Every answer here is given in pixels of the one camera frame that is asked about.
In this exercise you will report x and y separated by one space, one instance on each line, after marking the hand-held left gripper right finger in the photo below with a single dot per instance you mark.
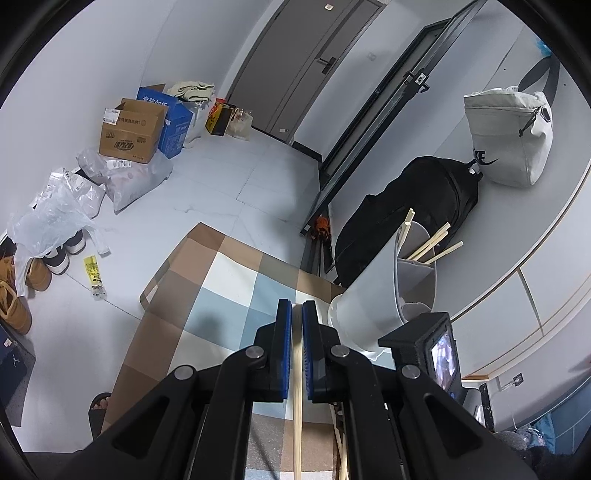
308 350

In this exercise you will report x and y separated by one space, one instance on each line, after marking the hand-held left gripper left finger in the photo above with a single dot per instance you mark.
287 350

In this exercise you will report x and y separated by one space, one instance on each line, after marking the white plastic utensil holder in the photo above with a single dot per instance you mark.
369 300

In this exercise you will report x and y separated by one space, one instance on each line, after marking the checked mat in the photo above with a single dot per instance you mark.
207 286

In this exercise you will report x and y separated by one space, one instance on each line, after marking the small orange object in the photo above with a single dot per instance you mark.
320 227

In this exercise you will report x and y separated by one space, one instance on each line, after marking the white wardrobe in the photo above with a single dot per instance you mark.
531 286

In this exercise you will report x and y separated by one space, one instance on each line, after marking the black backpack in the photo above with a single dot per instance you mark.
415 198

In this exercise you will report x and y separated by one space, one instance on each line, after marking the blue cloth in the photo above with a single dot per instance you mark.
547 427

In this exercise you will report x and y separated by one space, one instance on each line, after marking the dark cloth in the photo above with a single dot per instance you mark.
531 457

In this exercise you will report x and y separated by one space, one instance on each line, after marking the black slipper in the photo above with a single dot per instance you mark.
97 420

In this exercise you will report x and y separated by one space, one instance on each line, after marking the yellow packet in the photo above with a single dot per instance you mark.
94 277

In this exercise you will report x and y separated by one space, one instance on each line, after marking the black framed glass door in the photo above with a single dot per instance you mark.
360 134

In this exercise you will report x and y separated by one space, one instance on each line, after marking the white tote bag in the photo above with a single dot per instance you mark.
508 138

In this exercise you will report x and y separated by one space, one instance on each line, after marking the grey parcel bag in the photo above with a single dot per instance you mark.
134 180

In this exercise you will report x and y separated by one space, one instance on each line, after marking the white and black sneaker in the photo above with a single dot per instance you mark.
76 243
57 263

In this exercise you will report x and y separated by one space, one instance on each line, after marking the blue cardboard box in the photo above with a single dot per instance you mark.
178 131

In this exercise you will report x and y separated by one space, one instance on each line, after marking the white plastic bag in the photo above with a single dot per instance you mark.
201 115

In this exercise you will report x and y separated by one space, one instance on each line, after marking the brown shoe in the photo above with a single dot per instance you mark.
37 277
16 309

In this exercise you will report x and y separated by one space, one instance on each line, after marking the brown cardboard box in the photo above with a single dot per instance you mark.
129 138

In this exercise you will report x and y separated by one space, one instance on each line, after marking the dark blue shoe box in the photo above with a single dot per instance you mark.
14 369

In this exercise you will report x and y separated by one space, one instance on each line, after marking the clear plastic bags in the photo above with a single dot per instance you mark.
46 217

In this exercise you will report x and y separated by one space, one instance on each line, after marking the beige folded cloth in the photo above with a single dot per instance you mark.
191 90

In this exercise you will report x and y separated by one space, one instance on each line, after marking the grey entrance door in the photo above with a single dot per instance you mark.
286 69

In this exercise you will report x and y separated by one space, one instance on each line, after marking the small blue object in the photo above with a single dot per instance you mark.
542 48

